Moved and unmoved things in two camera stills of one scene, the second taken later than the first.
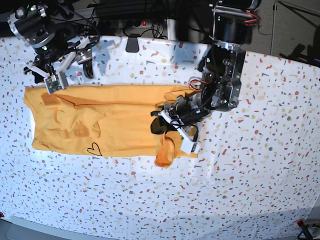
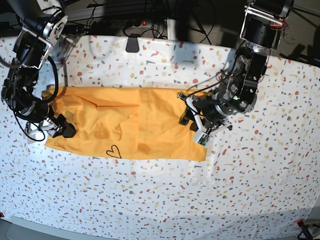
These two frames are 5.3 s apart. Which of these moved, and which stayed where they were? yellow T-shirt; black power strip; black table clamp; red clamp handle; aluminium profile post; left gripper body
Moved: left gripper body; yellow T-shirt
Stayed: red clamp handle; aluminium profile post; black table clamp; black power strip
